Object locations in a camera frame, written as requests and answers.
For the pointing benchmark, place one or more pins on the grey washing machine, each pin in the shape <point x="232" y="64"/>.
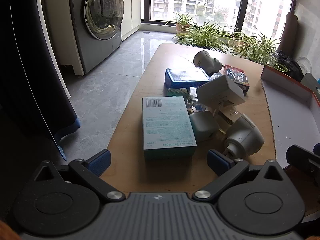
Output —
<point x="80" y="30"/>

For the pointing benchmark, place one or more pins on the orange white cardboard box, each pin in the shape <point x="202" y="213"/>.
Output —
<point x="287" y="110"/>

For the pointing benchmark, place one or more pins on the black window frame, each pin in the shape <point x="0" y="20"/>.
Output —
<point x="146" y="0"/>

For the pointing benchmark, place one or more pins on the white rounded charger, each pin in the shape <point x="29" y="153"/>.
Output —
<point x="203" y="127"/>

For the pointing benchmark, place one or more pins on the white security camera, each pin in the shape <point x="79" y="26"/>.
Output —
<point x="205" y="61"/>
<point x="243" y="135"/>

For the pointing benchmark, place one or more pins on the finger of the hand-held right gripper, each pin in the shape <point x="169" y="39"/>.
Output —
<point x="300" y="157"/>

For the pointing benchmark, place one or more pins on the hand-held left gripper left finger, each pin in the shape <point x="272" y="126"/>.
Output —
<point x="100" y="158"/>

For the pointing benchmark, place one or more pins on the white carton box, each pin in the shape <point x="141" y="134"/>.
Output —
<point x="220" y="92"/>

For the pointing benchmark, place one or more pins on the white electric fan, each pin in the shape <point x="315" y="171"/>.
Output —
<point x="305" y="65"/>

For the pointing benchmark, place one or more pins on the large spider plant in pot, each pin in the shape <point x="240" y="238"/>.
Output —
<point x="205" y="36"/>

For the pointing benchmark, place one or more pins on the red card box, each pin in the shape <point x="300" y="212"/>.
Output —
<point x="237" y="78"/>

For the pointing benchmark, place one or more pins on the spider plant in terracotta pot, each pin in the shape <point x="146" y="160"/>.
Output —
<point x="183" y="21"/>

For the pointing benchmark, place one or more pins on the blue plastic case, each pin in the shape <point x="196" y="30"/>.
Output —
<point x="186" y="76"/>

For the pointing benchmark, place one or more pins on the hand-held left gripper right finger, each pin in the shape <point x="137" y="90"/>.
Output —
<point x="218" y="161"/>

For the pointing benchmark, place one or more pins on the teal bandage box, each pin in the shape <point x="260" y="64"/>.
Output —
<point x="167" y="127"/>

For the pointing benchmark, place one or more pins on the cream cabinet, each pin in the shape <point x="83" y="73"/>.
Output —
<point x="127" y="10"/>

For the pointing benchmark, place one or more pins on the small teal box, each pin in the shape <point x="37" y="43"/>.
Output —
<point x="176" y="92"/>

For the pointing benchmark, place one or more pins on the black bag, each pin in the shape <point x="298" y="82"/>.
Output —
<point x="290" y="65"/>

